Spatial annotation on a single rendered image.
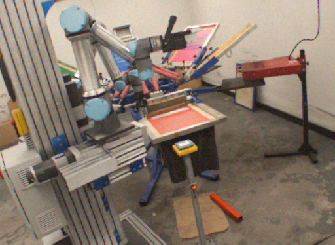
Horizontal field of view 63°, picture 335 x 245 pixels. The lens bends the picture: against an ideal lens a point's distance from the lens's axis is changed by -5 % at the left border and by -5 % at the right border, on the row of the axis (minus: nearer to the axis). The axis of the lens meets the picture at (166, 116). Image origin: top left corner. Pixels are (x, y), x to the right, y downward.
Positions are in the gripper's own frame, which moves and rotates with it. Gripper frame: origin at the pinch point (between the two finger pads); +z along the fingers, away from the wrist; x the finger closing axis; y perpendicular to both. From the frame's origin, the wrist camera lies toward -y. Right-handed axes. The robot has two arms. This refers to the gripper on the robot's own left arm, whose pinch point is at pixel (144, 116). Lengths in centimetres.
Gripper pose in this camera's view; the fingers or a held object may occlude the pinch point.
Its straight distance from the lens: 218.2
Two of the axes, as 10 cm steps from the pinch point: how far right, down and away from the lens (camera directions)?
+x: 9.4, -2.7, 2.2
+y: 2.9, 2.5, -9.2
